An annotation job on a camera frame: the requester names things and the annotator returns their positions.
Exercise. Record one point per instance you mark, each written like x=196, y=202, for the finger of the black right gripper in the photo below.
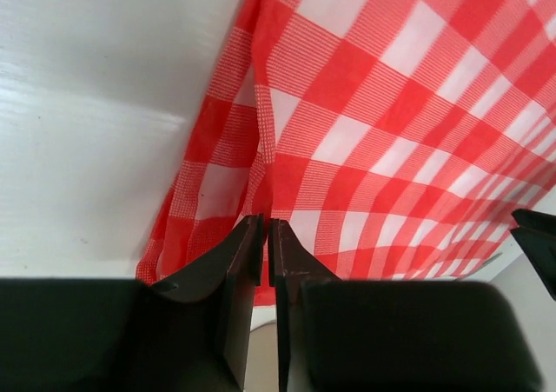
x=535, y=234

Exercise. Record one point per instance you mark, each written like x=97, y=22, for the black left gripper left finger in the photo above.
x=187, y=332

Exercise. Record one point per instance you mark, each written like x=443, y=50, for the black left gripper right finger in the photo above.
x=359, y=335

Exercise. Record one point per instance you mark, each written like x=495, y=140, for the red white checkered cloth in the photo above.
x=395, y=136

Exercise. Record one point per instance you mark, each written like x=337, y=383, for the beige cup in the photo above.
x=262, y=363

